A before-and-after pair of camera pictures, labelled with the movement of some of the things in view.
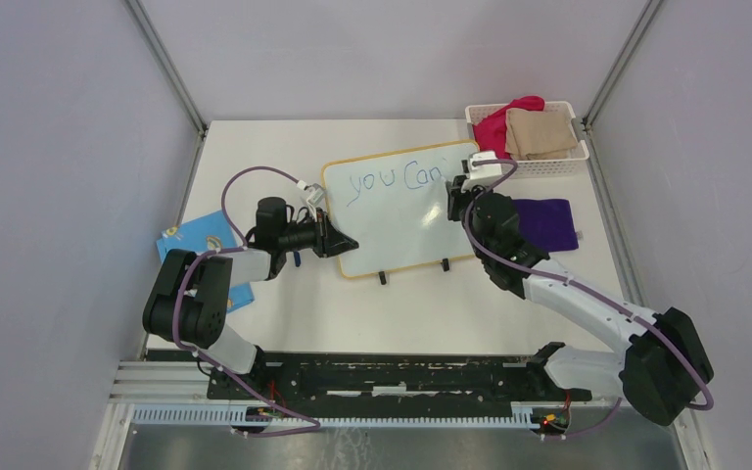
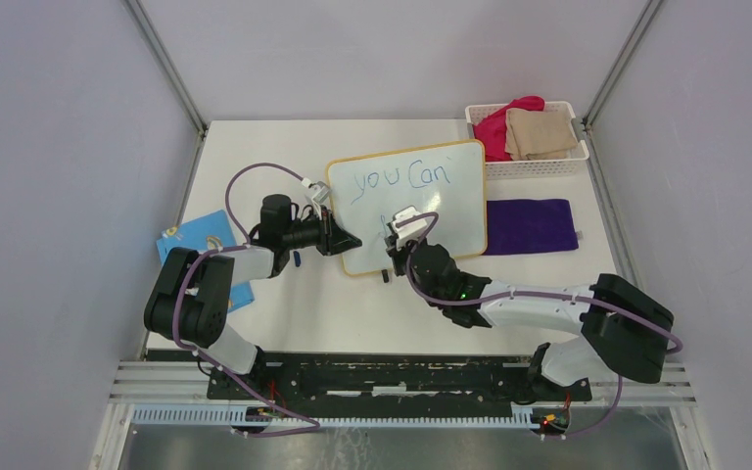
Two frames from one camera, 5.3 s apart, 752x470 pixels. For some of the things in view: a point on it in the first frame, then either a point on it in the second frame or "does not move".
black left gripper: [328, 240] does not move
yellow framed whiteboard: [388, 211] does not move
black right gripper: [456, 198] -> [398, 254]
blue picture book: [207, 235] does not move
